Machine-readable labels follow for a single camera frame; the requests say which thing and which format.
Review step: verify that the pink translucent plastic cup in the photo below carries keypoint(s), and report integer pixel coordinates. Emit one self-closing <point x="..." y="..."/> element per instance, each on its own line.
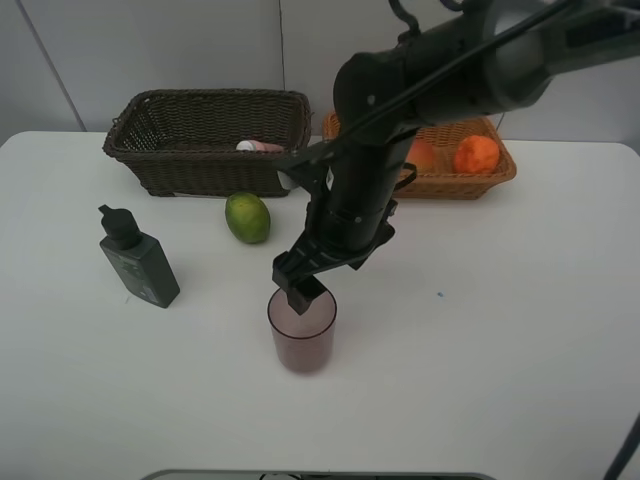
<point x="303" y="342"/>

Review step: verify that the dark brown wicker basket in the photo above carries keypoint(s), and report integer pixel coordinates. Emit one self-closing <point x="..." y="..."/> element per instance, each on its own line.
<point x="183" y="142"/>

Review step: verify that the dark green pump bottle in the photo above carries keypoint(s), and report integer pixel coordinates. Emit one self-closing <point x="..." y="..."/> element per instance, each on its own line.
<point x="137" y="258"/>

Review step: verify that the orange mandarin fruit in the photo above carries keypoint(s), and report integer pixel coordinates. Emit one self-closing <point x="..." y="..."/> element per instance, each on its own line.
<point x="476" y="155"/>

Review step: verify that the red yellow peach fruit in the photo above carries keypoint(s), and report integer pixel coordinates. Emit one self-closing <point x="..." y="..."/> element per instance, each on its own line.
<point x="422" y="155"/>

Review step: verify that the orange wicker basket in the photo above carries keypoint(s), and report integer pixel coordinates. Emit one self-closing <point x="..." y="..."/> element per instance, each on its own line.
<point x="437" y="179"/>

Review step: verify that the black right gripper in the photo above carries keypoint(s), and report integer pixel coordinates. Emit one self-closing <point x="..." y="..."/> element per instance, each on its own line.
<point x="328" y="241"/>

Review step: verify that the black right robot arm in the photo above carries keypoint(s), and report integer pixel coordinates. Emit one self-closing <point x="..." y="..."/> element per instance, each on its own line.
<point x="481" y="62"/>

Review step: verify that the pink squeeze bottle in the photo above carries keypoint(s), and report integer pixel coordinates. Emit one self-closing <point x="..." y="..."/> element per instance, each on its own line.
<point x="258" y="146"/>

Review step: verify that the green lime fruit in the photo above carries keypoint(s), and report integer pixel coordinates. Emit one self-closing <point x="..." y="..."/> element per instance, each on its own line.
<point x="248" y="218"/>

